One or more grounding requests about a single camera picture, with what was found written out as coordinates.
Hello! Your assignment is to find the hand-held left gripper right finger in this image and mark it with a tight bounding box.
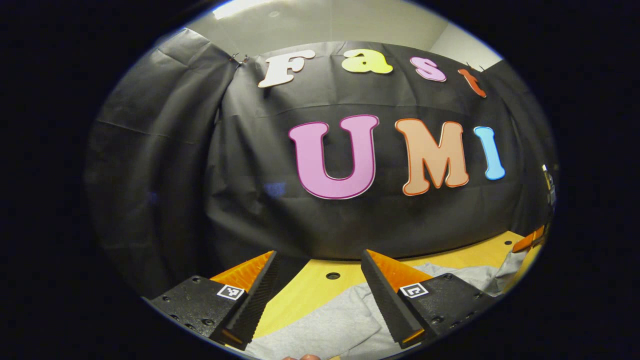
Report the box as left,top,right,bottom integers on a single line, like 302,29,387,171
360,249,501,350

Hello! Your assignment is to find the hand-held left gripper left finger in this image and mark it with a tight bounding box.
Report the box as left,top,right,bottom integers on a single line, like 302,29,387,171
145,250,281,351

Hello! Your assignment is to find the grey zip-neck sweatshirt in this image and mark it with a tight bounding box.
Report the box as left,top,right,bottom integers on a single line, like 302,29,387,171
245,250,529,360

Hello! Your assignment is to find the black backdrop cloth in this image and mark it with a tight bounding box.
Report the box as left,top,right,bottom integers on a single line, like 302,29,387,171
85,27,558,301

